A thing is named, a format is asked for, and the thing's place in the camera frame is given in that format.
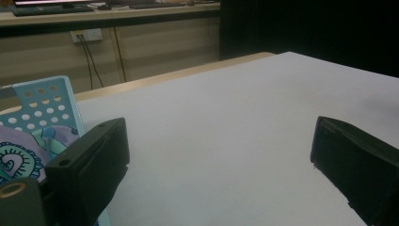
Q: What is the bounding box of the black curtain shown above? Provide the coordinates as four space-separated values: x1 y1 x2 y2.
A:
218 0 399 78

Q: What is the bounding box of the monitor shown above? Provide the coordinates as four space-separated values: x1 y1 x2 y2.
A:
13 0 95 8

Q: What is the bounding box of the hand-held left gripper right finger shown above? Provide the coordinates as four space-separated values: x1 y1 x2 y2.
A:
310 116 399 226

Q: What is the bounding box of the light blue perforated plastic basket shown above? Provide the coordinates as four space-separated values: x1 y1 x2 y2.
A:
0 75 111 226

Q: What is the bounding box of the black cable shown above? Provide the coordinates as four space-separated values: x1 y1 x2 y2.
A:
76 35 94 91
112 26 128 83
80 35 104 89

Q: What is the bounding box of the white wall power socket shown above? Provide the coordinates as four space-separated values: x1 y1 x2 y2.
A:
70 28 104 43

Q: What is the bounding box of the purple patterned cloth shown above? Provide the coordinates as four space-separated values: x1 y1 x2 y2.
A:
0 124 80 186

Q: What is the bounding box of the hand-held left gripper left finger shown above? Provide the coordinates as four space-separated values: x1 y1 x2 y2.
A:
44 117 131 226

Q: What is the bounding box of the black keyboard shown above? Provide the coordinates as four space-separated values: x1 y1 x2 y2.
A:
128 1 186 10
12 6 96 18

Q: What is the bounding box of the wooden desk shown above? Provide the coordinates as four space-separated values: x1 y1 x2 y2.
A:
0 2 221 38

